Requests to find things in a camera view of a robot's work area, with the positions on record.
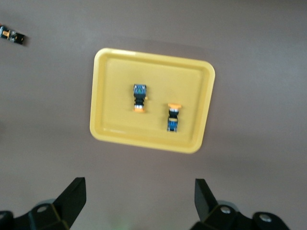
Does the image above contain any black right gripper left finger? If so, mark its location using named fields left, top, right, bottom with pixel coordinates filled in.
left=0, top=177, right=87, bottom=230

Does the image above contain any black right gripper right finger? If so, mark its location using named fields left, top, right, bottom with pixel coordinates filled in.
left=189, top=178, right=292, bottom=230

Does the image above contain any yellow push button blue body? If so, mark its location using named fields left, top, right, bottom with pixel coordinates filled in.
left=165, top=103, right=183, bottom=132
left=132, top=83, right=150, bottom=113

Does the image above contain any yellow plastic tray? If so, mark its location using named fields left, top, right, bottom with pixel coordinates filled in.
left=89, top=47, right=216, bottom=154

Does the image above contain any red push button orange body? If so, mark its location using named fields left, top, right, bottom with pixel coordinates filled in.
left=0, top=23, right=27, bottom=46

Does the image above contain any brown table cover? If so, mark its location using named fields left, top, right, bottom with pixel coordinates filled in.
left=0, top=0, right=307, bottom=230

